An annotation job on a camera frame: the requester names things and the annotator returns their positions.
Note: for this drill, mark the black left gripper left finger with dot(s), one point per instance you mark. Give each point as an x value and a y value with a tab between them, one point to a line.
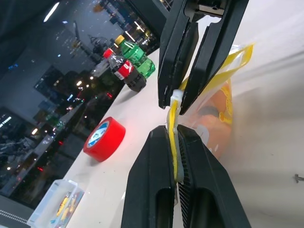
149	180

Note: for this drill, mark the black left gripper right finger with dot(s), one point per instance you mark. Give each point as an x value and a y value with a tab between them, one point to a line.
209	190

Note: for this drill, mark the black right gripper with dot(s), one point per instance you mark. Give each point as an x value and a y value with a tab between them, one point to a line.
206	6

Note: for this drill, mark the clear yellow-zip plastic bag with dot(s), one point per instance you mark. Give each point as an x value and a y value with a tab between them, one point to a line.
221	80

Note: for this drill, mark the orange object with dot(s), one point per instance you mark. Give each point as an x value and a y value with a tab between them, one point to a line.
217	129

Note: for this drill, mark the green soda bottle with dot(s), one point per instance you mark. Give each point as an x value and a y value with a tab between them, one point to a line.
136	55

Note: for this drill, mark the red tape roll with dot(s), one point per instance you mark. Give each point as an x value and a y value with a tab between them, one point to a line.
107	142

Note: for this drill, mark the red-label cola bottle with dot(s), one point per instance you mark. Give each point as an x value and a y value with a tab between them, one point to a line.
126	71

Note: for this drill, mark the clear plastic box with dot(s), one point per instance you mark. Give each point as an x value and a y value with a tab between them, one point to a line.
52	206

